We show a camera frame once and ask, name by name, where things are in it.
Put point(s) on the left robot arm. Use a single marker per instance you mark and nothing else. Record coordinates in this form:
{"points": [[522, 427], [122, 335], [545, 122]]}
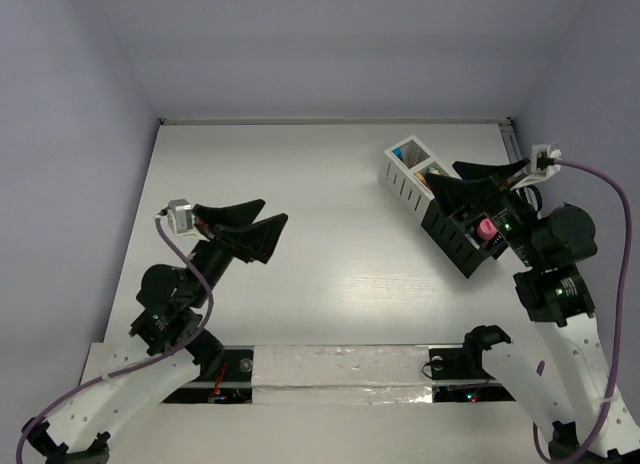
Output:
{"points": [[168, 344]]}

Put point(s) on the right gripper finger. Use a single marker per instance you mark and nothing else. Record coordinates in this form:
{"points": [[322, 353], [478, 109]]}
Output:
{"points": [[475, 171], [453, 195]]}

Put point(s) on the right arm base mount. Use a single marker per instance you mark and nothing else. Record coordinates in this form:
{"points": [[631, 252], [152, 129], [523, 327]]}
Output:
{"points": [[457, 374]]}

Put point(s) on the black slotted organizer box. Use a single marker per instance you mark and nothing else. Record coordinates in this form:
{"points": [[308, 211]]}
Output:
{"points": [[462, 245]]}

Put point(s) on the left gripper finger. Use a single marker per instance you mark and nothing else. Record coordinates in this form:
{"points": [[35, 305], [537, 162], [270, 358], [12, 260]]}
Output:
{"points": [[258, 241], [238, 215]]}

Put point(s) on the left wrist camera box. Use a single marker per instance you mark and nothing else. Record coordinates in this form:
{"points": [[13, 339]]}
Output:
{"points": [[179, 216]]}

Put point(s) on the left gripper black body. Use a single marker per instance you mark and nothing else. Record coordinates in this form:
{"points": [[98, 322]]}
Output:
{"points": [[226, 240]]}

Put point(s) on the black highlighter blue cap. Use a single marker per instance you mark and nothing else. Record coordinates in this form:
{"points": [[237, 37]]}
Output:
{"points": [[399, 152]]}

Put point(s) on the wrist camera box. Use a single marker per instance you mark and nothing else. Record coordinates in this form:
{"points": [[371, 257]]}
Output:
{"points": [[179, 216], [544, 164]]}

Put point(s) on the pink round cap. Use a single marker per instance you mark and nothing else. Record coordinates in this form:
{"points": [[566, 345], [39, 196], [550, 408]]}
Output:
{"points": [[486, 230]]}

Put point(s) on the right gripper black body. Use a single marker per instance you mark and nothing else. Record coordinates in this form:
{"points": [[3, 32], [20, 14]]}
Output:
{"points": [[513, 212]]}

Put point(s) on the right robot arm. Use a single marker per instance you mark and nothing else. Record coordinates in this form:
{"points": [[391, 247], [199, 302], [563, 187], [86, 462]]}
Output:
{"points": [[585, 420]]}

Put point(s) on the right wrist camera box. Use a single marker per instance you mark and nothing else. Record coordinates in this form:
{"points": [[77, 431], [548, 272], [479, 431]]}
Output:
{"points": [[544, 164]]}

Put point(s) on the white slotted organizer box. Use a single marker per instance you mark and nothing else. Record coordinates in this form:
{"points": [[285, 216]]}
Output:
{"points": [[398, 177]]}

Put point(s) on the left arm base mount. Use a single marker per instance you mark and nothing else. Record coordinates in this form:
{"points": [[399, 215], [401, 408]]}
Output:
{"points": [[231, 384]]}

